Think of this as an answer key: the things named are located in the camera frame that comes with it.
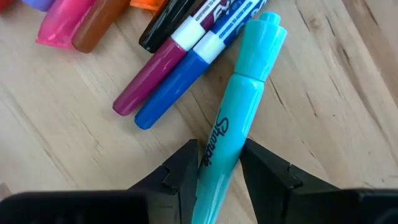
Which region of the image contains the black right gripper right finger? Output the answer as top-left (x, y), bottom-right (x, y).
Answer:
top-left (239, 138), bottom-right (398, 224)

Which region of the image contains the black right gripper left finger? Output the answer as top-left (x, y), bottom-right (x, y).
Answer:
top-left (0, 139), bottom-right (200, 224)

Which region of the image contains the teal Sharpie highlighter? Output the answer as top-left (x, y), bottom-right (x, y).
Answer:
top-left (191, 11), bottom-right (289, 224)

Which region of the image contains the maroon Expo marker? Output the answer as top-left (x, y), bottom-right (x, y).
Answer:
top-left (112, 0), bottom-right (233, 117)

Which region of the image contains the blue Expo marker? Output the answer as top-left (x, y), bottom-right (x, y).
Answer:
top-left (134, 0), bottom-right (269, 131)

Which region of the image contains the brown marker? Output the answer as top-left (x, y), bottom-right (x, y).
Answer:
top-left (71, 0), bottom-right (131, 54)

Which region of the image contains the pink marker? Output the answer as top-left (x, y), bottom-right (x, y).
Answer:
top-left (35, 0), bottom-right (96, 50)

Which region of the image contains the black Expo marker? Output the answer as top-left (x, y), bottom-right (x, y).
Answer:
top-left (138, 0), bottom-right (197, 54)

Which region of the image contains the purple Sharpie highlighter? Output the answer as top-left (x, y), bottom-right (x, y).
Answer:
top-left (21, 0), bottom-right (56, 12)

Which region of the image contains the slim orange marker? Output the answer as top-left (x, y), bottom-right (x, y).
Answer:
top-left (129, 0), bottom-right (169, 11)

